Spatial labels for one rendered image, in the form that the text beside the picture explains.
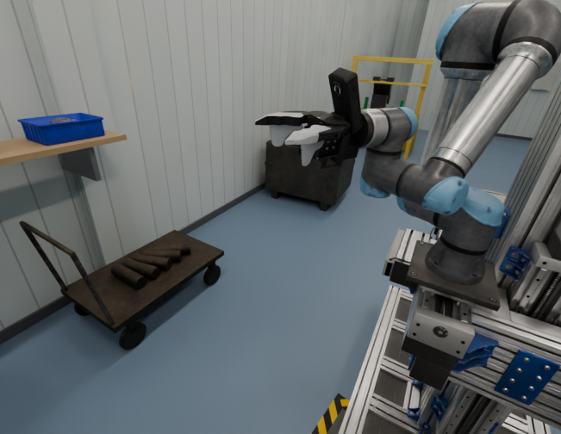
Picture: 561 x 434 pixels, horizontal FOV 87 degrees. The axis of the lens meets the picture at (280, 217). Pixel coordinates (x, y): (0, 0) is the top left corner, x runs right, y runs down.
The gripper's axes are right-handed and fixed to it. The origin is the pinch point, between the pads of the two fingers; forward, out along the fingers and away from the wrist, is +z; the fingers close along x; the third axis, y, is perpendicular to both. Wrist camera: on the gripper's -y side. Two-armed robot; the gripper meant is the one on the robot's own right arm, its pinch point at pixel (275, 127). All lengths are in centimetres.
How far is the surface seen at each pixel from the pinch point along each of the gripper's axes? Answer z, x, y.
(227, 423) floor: -6, 19, 162
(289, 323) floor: -72, 53, 167
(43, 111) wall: 35, 184, 51
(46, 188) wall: 45, 173, 94
